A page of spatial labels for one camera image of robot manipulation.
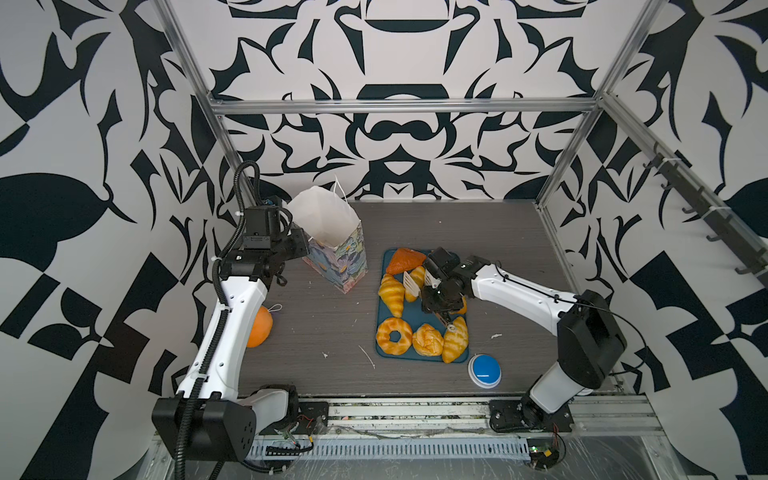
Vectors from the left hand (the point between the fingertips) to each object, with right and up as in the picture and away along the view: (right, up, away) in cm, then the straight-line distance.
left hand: (299, 231), depth 76 cm
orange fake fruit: (-12, -26, +7) cm, 30 cm away
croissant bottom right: (+41, -30, +7) cm, 51 cm away
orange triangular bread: (+27, -9, +23) cm, 37 cm away
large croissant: (+24, -18, +16) cm, 34 cm away
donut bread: (+21, -31, +9) cm, 38 cm away
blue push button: (+48, -37, +4) cm, 60 cm away
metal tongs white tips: (+30, -17, +10) cm, 36 cm away
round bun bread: (+33, -30, +7) cm, 45 cm away
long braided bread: (+45, -22, +13) cm, 52 cm away
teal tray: (+30, -24, +13) cm, 41 cm away
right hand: (+34, -21, +10) cm, 41 cm away
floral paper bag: (+10, -4, 0) cm, 10 cm away
